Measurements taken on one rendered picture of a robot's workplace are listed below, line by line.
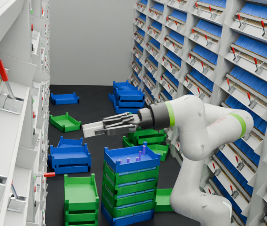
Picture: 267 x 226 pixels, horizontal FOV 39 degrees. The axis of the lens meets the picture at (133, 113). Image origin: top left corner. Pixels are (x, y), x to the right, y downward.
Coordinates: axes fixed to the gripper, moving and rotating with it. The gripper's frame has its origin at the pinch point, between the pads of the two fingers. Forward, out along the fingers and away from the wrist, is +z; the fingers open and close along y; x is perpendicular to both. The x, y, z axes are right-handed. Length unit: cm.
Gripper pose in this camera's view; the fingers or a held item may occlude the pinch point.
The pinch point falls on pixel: (93, 129)
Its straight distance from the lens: 131.7
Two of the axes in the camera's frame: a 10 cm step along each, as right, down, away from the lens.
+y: -1.9, -3.6, 9.1
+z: -9.7, 1.9, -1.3
